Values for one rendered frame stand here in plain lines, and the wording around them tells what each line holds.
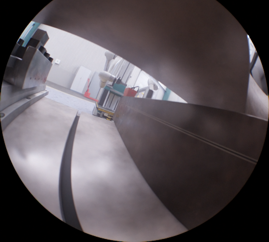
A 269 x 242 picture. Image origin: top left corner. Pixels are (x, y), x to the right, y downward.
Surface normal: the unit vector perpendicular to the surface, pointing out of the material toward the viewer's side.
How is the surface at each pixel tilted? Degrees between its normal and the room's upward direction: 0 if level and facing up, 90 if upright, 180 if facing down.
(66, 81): 90
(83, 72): 90
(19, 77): 90
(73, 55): 90
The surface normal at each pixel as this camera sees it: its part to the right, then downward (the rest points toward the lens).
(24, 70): 0.67, 0.27
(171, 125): -0.84, -0.36
